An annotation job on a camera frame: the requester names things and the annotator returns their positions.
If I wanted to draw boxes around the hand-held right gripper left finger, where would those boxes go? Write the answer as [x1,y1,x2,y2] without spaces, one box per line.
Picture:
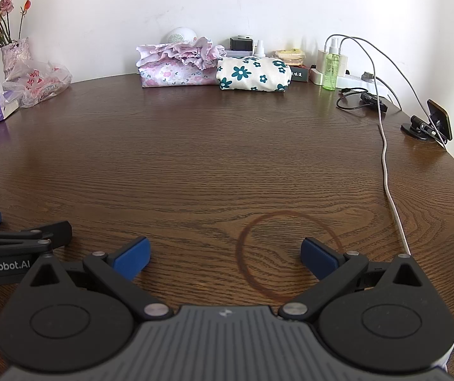
[20,236,174,321]

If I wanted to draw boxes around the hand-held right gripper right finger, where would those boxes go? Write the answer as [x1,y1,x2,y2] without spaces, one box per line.
[278,237,434,321]

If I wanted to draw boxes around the cream teal-flowered garment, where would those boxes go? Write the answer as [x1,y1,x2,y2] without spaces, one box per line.
[216,56,293,92]

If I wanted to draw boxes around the clear red-printed plastic bag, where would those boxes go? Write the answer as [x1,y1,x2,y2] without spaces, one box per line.
[3,59,73,108]

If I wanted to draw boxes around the patterned flower vase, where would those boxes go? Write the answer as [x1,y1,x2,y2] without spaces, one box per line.
[1,37,31,80]

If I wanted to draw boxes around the white power strip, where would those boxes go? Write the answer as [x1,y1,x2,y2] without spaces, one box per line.
[310,67,396,96]

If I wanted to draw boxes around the smartphone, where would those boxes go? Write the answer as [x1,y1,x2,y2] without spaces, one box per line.
[427,99,453,142]

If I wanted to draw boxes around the green spray bottle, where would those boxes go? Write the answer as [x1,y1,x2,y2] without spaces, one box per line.
[322,37,341,91]

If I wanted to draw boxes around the folded pink floral garment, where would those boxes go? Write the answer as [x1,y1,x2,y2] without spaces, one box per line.
[135,37,226,88]

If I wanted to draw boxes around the white charger adapter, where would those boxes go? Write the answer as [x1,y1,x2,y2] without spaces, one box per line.
[316,50,349,77]

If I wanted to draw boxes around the yellow packet stack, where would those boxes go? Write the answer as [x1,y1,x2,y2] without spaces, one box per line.
[272,49,306,66]

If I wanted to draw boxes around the white round speaker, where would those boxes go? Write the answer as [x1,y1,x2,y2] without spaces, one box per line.
[167,27,198,45]

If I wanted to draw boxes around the white charging cable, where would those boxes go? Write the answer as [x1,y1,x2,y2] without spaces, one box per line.
[340,37,412,257]

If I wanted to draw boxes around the black coiled cable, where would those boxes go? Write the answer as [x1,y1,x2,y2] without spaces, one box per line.
[336,87,388,113]

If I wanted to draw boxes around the grey charging cable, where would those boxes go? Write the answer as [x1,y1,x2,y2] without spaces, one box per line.
[346,37,448,146]

